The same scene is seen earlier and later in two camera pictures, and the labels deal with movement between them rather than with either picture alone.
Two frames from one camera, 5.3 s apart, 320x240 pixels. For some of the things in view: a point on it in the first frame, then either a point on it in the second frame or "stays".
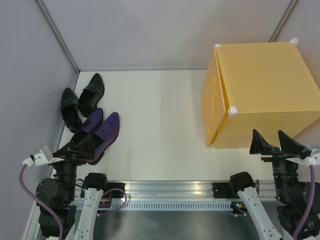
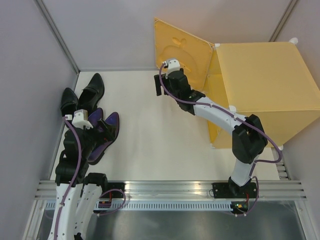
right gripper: (289, 148) → (158, 85)
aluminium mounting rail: (181, 190) stays
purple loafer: (103, 138) stays
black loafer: (69, 109) stays
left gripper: (67, 152) → (103, 136)
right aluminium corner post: (282, 21) stays
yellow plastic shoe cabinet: (268, 87) stays
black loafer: (91, 94) stays
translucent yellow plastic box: (215, 99) → (195, 54)
